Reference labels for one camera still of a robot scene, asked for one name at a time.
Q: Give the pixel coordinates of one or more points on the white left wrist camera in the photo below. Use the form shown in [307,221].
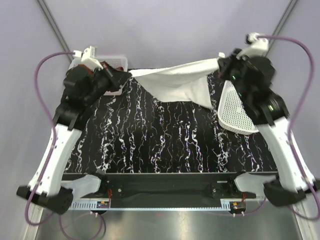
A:
[88,59]

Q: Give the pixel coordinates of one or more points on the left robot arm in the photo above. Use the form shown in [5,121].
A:
[82,89]

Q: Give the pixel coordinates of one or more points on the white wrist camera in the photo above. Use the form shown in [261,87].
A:
[88,59]
[257,46]

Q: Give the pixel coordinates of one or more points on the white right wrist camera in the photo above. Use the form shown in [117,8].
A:
[257,46]

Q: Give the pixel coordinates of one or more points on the connector board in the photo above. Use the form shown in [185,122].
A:
[238,205]
[103,204]

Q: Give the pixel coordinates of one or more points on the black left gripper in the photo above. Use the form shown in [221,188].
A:
[117,78]

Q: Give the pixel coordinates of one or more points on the right connector board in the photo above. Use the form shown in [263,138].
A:
[238,205]

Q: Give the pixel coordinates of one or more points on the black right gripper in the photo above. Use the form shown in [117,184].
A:
[225,64]

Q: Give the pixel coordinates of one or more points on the white towel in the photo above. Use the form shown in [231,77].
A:
[181,83]

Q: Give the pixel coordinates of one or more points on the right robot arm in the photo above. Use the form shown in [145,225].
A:
[252,78]

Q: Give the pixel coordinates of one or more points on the left connector board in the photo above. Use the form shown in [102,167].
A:
[103,204]

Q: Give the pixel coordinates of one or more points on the aluminium frame rail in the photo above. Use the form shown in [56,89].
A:
[150,205]

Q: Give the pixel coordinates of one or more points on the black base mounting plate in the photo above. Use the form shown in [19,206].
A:
[212,185]

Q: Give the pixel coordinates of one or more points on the white rectangular mesh basket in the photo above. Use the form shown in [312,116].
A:
[76,62]

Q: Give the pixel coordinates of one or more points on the white oval laundry basket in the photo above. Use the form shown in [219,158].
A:
[231,115]

